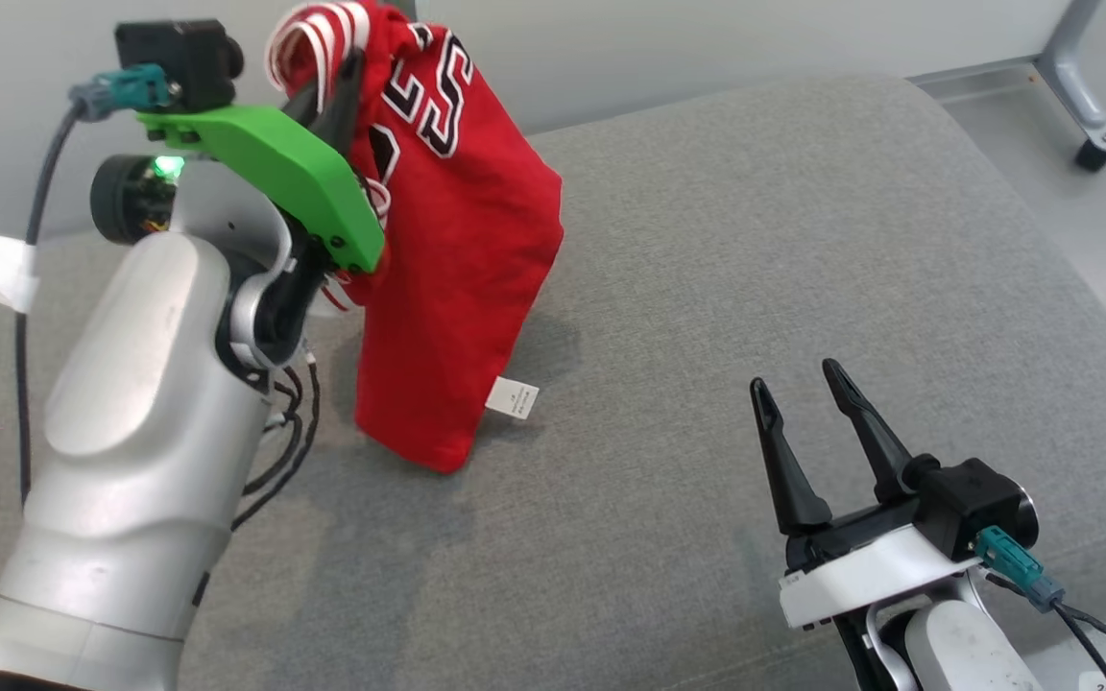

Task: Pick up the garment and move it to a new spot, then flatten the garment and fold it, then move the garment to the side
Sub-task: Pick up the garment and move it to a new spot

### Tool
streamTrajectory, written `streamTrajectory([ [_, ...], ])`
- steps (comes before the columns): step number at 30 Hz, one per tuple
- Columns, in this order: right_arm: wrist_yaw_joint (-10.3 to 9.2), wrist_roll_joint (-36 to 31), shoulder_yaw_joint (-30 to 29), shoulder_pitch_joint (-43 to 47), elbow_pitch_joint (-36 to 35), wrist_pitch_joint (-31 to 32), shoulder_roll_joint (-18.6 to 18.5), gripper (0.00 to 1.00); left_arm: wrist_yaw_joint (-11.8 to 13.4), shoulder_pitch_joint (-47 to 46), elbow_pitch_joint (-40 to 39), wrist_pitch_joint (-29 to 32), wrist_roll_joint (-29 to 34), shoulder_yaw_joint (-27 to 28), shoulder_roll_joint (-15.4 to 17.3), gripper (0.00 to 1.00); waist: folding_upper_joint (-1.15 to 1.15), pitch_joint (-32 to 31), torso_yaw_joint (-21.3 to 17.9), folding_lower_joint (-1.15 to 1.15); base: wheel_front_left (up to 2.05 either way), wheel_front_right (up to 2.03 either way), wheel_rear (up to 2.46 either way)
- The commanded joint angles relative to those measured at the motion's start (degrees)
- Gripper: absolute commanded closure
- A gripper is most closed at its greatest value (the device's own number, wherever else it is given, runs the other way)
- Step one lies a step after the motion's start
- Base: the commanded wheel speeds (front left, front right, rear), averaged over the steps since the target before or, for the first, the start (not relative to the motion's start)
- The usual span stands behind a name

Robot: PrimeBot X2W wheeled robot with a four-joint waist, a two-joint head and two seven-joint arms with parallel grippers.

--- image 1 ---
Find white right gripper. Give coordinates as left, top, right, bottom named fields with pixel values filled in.
left=749, top=358, right=986, bottom=632

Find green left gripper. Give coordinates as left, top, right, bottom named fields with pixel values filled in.
left=135, top=48, right=388, bottom=276

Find red jersey with care tag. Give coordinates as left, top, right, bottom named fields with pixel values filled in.
left=265, top=0, right=565, bottom=474

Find left cable with teal connector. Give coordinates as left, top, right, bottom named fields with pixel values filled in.
left=13, top=63, right=175, bottom=510

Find thin black left arm cables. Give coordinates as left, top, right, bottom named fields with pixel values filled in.
left=231, top=350, right=324, bottom=534

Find grey metal frame leg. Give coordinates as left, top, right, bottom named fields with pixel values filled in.
left=908, top=0, right=1106, bottom=155

